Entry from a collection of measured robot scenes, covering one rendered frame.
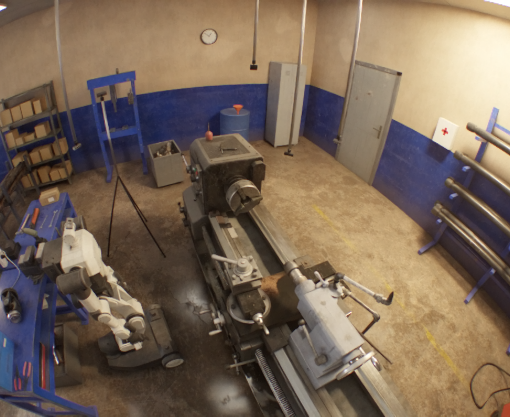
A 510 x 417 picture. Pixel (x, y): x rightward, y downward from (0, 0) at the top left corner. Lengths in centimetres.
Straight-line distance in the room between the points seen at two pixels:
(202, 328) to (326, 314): 146
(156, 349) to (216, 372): 54
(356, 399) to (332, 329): 59
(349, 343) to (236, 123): 416
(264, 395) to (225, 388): 51
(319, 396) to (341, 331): 42
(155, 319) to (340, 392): 160
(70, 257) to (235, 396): 162
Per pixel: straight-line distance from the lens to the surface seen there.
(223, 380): 225
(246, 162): 197
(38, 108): 501
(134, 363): 226
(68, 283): 125
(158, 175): 403
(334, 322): 122
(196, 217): 219
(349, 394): 161
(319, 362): 123
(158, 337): 226
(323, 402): 144
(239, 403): 222
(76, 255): 134
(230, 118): 467
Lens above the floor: 220
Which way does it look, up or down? 38 degrees down
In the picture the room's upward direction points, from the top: 4 degrees clockwise
